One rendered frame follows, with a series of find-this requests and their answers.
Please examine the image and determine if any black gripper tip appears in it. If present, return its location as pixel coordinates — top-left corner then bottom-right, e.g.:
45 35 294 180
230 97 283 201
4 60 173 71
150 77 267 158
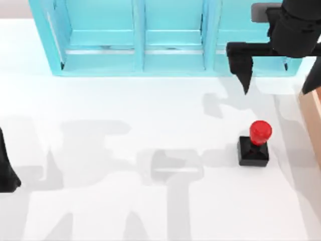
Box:
0 127 22 194

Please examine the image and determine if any pale grey rounded box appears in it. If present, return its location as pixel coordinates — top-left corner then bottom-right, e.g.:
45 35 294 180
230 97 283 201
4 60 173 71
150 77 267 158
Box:
251 3 270 23

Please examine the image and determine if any red and black stamp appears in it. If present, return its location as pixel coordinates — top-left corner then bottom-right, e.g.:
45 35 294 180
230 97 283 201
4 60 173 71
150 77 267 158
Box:
237 120 273 167

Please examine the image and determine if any light blue rack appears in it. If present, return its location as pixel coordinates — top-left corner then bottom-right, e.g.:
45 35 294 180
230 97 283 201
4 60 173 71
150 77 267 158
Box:
28 0 305 77

